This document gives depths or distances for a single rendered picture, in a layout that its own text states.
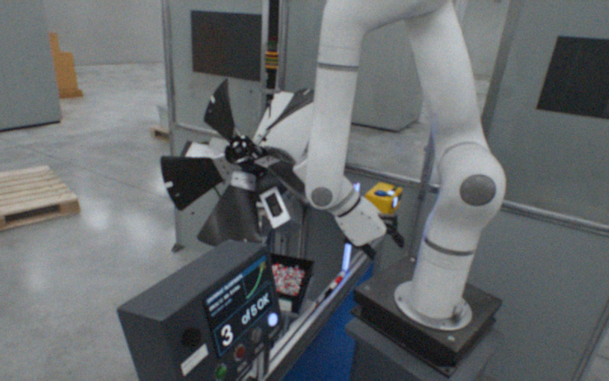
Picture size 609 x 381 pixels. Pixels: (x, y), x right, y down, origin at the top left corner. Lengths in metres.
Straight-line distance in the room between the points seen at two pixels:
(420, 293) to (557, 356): 1.35
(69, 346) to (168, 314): 1.95
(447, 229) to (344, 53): 0.44
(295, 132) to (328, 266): 0.96
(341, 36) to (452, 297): 0.64
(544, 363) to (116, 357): 2.12
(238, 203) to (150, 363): 0.81
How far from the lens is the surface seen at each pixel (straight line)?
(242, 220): 1.38
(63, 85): 9.48
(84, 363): 2.41
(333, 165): 0.81
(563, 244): 1.99
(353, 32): 0.84
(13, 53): 6.85
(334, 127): 0.84
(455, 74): 0.83
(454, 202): 0.83
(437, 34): 0.87
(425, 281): 0.99
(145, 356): 0.68
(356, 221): 0.95
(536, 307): 2.14
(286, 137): 1.70
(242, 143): 1.42
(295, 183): 1.29
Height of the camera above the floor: 1.64
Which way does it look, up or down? 23 degrees down
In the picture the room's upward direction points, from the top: 4 degrees clockwise
